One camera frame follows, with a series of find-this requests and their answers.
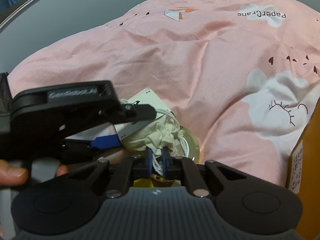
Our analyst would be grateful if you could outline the cream cloth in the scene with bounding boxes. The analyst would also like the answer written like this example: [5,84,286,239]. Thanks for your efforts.
[120,107,189,176]

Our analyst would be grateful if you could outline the round silver tin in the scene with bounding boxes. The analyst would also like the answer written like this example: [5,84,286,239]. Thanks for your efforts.
[177,126,200,163]

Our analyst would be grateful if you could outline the white card box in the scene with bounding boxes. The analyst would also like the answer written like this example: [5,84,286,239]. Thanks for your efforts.
[114,88,170,141]

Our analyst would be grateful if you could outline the gold rectangular box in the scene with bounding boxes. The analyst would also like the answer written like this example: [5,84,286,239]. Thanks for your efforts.
[133,174,181,188]

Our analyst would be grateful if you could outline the person's left hand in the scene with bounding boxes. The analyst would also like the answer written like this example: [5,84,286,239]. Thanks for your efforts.
[0,160,29,187]

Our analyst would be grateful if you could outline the pink cloud-print duvet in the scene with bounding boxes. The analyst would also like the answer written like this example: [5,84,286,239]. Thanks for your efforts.
[9,0,319,186]

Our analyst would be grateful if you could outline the orange cardboard box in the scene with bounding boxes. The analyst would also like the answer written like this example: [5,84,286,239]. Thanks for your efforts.
[286,106,319,239]

